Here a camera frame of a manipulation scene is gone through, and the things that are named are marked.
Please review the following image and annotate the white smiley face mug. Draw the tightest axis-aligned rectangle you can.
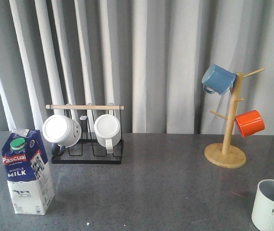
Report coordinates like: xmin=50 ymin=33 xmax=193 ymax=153
xmin=42 ymin=115 xmax=82 ymax=147

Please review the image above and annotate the black wire mug rack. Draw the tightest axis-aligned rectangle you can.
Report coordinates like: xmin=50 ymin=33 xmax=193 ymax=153
xmin=46 ymin=104 xmax=124 ymax=165

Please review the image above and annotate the grey pleated curtain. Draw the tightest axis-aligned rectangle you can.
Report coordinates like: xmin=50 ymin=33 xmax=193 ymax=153
xmin=0 ymin=0 xmax=274 ymax=135

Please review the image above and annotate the orange enamel mug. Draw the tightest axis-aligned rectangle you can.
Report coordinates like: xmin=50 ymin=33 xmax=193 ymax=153
xmin=235 ymin=110 xmax=265 ymax=137

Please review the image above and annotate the wooden mug tree stand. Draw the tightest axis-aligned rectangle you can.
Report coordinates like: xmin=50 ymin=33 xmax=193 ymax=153
xmin=204 ymin=68 xmax=265 ymax=168

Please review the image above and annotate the blue enamel mug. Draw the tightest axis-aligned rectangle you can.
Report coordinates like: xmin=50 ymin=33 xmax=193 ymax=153
xmin=202 ymin=64 xmax=236 ymax=95

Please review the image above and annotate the white ribbed HOME mug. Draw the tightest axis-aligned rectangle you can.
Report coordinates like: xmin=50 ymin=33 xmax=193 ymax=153
xmin=251 ymin=179 xmax=274 ymax=231

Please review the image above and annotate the white ribbed hanging mug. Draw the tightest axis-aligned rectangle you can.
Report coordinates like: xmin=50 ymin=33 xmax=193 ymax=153
xmin=94 ymin=114 xmax=121 ymax=154

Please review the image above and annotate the Pascual whole milk carton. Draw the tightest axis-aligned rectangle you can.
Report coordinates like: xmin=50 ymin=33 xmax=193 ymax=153
xmin=1 ymin=129 xmax=55 ymax=215

